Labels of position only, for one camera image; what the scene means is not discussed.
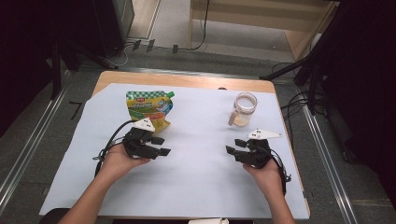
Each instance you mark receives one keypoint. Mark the black tape strip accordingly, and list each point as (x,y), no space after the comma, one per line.
(75,110)

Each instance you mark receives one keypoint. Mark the white paper sheet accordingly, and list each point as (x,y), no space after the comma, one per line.
(193,174)

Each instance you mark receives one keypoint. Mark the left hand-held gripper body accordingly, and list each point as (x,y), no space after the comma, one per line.
(138,144)

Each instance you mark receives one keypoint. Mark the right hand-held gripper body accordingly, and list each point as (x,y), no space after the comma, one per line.
(257,154)

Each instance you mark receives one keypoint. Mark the small black floor piece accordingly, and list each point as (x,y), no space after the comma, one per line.
(137,44)
(175,49)
(150,45)

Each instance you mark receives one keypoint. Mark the black stand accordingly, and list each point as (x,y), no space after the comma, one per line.
(286,69)
(56,71)

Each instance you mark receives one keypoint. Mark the person's left hand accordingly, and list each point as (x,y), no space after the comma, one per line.
(118,163)

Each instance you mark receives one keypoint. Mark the clear jar with beige rim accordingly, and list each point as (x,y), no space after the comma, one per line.
(244,109)

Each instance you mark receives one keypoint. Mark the metal floor rail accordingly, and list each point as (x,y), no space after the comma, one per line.
(31,140)
(330,168)

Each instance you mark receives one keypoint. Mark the person's right hand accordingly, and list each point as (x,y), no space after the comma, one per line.
(269,179)

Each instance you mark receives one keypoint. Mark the light wooden shelf unit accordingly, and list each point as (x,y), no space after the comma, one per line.
(249,17)

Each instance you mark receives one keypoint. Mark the dark cabinet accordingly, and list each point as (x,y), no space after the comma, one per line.
(109,28)

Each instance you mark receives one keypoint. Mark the yellow green spouted pouch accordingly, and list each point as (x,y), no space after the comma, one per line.
(149,107)

